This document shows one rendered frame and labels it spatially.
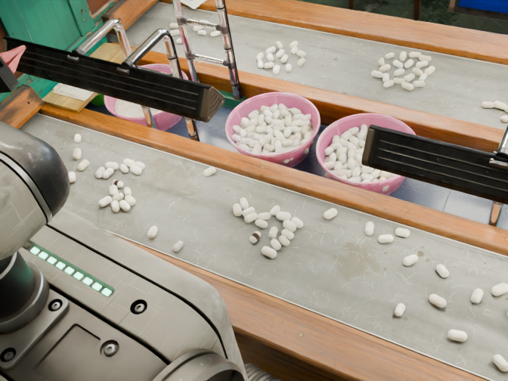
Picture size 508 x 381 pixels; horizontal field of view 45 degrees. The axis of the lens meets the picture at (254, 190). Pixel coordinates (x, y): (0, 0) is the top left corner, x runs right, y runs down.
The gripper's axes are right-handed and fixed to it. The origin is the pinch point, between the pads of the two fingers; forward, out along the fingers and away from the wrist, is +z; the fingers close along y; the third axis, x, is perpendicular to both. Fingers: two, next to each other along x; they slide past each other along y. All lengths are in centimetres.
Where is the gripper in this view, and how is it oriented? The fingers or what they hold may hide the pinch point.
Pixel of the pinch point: (21, 48)
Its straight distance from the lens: 144.3
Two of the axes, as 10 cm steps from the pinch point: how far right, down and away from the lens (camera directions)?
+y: 4.0, 7.4, 5.4
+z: 5.3, -6.7, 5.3
